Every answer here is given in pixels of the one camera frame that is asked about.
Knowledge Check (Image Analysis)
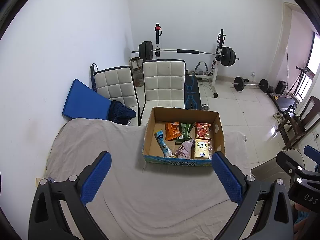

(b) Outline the short barbell with black plates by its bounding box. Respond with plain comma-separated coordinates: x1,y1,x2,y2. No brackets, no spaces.
232,76,269,92

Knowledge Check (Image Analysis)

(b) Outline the dark blue jacket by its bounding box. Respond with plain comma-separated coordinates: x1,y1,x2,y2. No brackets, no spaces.
109,100,137,125

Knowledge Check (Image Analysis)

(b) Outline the green snack packet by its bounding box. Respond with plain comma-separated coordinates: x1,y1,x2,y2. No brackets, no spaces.
175,123,195,145

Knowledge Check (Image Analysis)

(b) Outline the dark wooden chair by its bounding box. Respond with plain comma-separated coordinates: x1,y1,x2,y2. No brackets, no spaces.
276,95,320,150

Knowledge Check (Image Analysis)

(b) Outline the long blue snack packet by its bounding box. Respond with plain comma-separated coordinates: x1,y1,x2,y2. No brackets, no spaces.
153,129,175,158

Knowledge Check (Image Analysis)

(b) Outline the brown jar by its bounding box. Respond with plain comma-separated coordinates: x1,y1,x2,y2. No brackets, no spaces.
129,57,145,87

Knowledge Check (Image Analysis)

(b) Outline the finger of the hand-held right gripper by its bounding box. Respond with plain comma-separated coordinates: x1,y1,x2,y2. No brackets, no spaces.
304,145,320,161
276,151,320,181

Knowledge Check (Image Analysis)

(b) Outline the black rod with blue grip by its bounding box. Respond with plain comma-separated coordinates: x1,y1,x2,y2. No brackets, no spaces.
90,64,98,92

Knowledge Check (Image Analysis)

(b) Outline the orange snack packet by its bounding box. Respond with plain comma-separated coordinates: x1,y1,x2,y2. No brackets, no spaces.
165,122,181,141

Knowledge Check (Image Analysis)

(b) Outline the black speaker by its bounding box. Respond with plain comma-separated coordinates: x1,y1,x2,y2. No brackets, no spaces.
276,80,287,94

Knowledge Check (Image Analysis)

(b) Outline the yellow snack box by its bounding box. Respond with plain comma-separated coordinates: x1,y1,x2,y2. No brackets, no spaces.
194,139,211,160

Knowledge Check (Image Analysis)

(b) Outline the grey table cloth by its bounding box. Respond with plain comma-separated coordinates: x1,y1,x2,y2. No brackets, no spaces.
45,117,253,240

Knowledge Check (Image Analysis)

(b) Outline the white quilted chair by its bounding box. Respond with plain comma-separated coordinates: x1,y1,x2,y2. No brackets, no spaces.
140,59,187,126
94,65,140,127

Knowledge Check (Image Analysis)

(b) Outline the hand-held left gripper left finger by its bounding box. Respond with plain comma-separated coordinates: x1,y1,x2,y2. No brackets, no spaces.
28,151,112,240

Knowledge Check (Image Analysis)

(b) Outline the lavender cloth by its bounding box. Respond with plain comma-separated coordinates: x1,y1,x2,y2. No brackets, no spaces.
174,139,196,159

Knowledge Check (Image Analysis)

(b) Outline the red snack packet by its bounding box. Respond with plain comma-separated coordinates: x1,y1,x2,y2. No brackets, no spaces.
194,122,212,140

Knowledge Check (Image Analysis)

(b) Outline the black treadmill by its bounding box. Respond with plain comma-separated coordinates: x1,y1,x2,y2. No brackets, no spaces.
269,92,300,113

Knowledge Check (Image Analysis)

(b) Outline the cardboard box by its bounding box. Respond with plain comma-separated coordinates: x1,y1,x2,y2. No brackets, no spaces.
142,107,227,167

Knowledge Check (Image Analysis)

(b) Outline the long barbell with black plates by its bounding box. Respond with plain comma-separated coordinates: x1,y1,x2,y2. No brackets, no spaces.
131,41,240,67

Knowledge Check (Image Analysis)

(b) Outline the blue foam mat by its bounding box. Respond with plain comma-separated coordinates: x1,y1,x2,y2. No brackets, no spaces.
62,79,112,122

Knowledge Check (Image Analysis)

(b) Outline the white bench press rack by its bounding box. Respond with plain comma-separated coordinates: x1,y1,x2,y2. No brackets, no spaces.
153,24,225,98

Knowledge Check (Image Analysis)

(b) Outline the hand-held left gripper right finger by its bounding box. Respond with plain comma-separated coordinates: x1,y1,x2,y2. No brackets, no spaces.
211,151,294,240

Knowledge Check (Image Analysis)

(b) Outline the black weight bench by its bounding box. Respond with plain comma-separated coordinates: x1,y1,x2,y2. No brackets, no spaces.
184,75,202,110

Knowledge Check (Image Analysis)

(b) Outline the black pole with red cord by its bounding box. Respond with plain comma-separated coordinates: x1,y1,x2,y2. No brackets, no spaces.
286,45,291,90

